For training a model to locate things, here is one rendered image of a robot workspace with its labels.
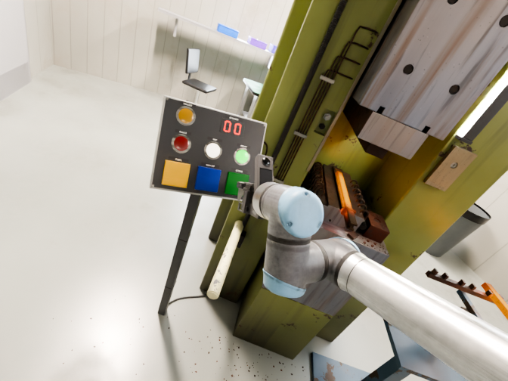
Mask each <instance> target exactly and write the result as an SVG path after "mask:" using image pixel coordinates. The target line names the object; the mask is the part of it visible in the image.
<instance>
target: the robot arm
mask: <svg viewBox="0 0 508 381"><path fill-rule="evenodd" d="M237 187H238V195H237V201H238V202H239V203H238V208H237V209H238V210H239V211H241V212H242V213H246V214H248V215H252V216H254V217H255V218H257V219H265V220H268V234H267V242H266V250H265V264H264V268H263V283H264V285H265V287H266V288H267V289H268V290H270V291H271V292H272V293H274V294H277V295H279V296H283V297H287V298H298V297H300V296H303V295H304V293H305V291H306V288H305V285H306V284H308V283H315V282H319V281H323V280H329V281H330V282H332V283H333V284H335V285H336V286H338V288H340V289H341V290H344V291H346V292H347V293H349V294H350V295H351V296H353V297H355V298H356V299H357V300H358V301H359V302H361V303H363V304H364V305H366V306H367V307H368V308H369V309H371V310H372V311H374V312H375V313H376V314H378V315H379V316H380V317H381V318H383V319H384V320H386V321H388V322H389V323H390V324H391V325H392V326H394V327H395V328H397V329H398V330H400V331H401V332H402V333H403V334H405V335H406V336H408V337H409V338H411V339H412V340H413V341H414V342H416V343H417V344H419V345H420V346H422V347H423V348H424V349H425V350H427V351H428V352H430V353H431V354H433V355H434V356H436V357H437V358H438V359H439V360H441V361H442V362H444V363H445V364H446V365H448V366H449V367H450V368H452V369H453V370H455V371H456V372H457V373H459V374H460V375H461V376H463V377H464V378H465V379H467V380H469V381H508V333H505V332H503V331H502V330H500V329H498V328H496V327H494V326H492V325H491V324H489V323H487V322H485V321H483V320H482V319H480V318H478V317H476V316H475V315H473V314H470V313H469V312H467V311H465V310H463V309H462V308H459V307H457V306H456V305H454V304H452V303H450V302H449V301H447V300H445V299H443V298H441V297H440V296H437V295H436V294H434V293H432V292H430V291H428V290H426V289H424V288H422V287H421V286H419V285H417V284H415V283H414V282H412V281H410V280H408V279H406V278H405V277H402V276H401V275H399V274H397V273H395V272H394V271H391V270H389V269H388V268H386V267H384V266H382V265H380V264H379V263H377V262H375V261H373V260H371V259H369V258H368V257H366V256H365V255H364V254H362V253H361V252H360V250H359V248H358V247H357V246H356V245H355V244H354V243H353V242H352V241H350V240H348V239H345V238H341V237H332V238H330V239H324V240H311V236H312V235H313V234H315V233H316V232H317V231H318V229H319V228H320V226H321V224H322V222H323V219H324V208H323V205H322V203H321V201H320V199H319V198H318V196H317V195H316V194H314V193H312V192H311V191H309V190H306V189H305V188H302V187H292V186H288V185H285V184H278V183H274V174H273V157H271V156H265V155H261V154H258V155H257V156H256V158H255V184H253V183H249V182H240V181H238V182H237ZM242 196H243V199H242V203H241V202H240V199H241V197H242ZM240 204H241V209H242V210H241V209H240Z"/></svg>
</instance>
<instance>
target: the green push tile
mask: <svg viewBox="0 0 508 381"><path fill-rule="evenodd" d="M238 181H240V182H249V175H244V174H239V173H235V172H228V176H227V181H226V185H225V194H230V195H235V196H237V195H238V187H237V182H238Z"/></svg>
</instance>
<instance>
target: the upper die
mask: <svg viewBox="0 0 508 381"><path fill-rule="evenodd" d="M343 113H344V114H345V116H346V118H347V120H348V121H349V123H350V125H351V127H352V129H353V130H354V132H355V134H356V136H357V137H358V138H360V139H362V140H365V141H367V142H370V143H371V144H375V145H376V146H378V147H381V148H383V149H386V150H388V151H391V152H393V153H396V154H398V155H399V156H402V157H404V158H407V159H409V160H410V159H411V158H412V157H413V155H414V154H415V153H416V152H417V150H418V149H419V148H420V146H421V145H422V144H423V142H424V141H425V140H426V139H427V138H428V136H429V135H428V134H426V133H425V132H423V131H418V130H416V129H414V128H411V127H410V126H408V125H405V124H403V123H400V122H398V121H395V120H393V119H390V118H388V117H387V116H384V115H382V114H380V113H379V112H378V111H376V112H374V111H372V110H369V109H367V108H366V107H362V106H361V105H359V103H358V102H357V101H356V100H355V99H354V98H353V97H352V96H351V97H350V98H349V100H348V103H347V104H346V106H345V108H344V110H343Z"/></svg>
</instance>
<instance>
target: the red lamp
mask: <svg viewBox="0 0 508 381"><path fill-rule="evenodd" d="M174 146H175V148H176V149H177V150H180V151H184V150H186V149H187V148H188V146H189V142H188V140H187V139H186V138H185V137H183V136H179V137H177V138H176V139H175V140H174Z"/></svg>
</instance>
